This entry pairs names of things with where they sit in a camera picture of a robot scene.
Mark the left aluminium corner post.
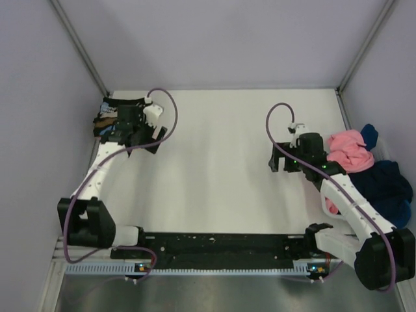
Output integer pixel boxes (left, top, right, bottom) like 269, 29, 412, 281
47, 0, 110, 96

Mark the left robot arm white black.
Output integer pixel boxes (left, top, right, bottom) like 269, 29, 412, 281
57, 98, 167, 258

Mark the dark blue crumpled t shirt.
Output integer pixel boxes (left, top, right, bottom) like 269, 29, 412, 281
348, 124, 413, 217

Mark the white plastic laundry basket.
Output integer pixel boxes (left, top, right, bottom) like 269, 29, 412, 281
320, 135, 396, 218

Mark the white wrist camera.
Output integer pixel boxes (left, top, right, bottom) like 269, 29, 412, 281
143, 97, 164, 127
288, 122, 309, 148

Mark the light blue cable duct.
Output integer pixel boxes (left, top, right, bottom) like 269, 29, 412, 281
65, 261, 328, 276

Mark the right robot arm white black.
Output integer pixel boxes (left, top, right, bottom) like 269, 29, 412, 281
268, 131, 415, 290

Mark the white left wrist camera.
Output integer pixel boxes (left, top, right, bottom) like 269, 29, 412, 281
143, 97, 164, 127

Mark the bright blue crumpled t shirt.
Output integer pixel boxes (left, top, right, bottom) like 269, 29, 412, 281
385, 200, 411, 229

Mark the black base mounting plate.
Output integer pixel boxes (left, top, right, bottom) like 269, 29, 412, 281
109, 232, 332, 270

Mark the black t shirt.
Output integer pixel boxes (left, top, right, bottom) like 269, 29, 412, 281
92, 96, 149, 139

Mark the pink crumpled t shirt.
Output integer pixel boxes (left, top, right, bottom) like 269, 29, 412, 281
323, 129, 375, 215

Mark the aluminium corner post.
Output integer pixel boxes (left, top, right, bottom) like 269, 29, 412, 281
336, 0, 399, 95
47, 0, 110, 96

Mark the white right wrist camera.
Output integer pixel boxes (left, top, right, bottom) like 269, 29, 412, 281
288, 122, 309, 148

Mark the right aluminium corner post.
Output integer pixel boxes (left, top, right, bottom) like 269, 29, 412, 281
336, 0, 399, 95

